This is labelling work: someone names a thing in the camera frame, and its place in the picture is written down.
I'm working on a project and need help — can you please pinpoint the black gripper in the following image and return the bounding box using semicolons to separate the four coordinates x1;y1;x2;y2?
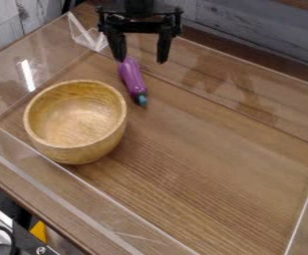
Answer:
96;6;183;64

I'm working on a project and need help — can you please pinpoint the purple toy eggplant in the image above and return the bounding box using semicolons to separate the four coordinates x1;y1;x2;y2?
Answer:
118;56;148;107

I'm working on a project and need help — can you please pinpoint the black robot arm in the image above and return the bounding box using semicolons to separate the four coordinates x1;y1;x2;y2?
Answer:
96;0;182;64

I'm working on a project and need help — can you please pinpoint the brown wooden bowl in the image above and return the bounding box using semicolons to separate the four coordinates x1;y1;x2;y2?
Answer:
23;80;127;164

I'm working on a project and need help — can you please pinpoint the yellow sticker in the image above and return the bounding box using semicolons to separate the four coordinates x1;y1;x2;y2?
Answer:
29;221;47;243

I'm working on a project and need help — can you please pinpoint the clear acrylic tray wall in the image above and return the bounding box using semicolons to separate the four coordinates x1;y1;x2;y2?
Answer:
0;11;308;255

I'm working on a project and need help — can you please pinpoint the black cable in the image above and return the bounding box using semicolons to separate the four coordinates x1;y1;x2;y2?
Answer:
0;224;20;255

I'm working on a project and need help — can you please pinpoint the black metal base plate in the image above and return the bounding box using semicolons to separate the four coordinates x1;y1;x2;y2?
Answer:
12;221;79;255

